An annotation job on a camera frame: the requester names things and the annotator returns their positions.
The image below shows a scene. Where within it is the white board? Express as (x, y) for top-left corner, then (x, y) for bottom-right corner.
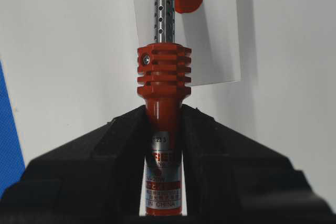
(1, 0), (335, 208)

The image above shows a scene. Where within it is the blue table cloth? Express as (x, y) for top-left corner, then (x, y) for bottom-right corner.
(0, 69), (25, 195)

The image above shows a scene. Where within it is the red handled soldering iron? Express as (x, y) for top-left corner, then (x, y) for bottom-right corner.
(137, 0), (191, 216)

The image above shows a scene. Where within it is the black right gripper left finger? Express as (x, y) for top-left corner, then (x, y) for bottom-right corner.
(1, 106), (150, 223)

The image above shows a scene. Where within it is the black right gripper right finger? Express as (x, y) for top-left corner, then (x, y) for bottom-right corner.
(181, 105), (335, 223)

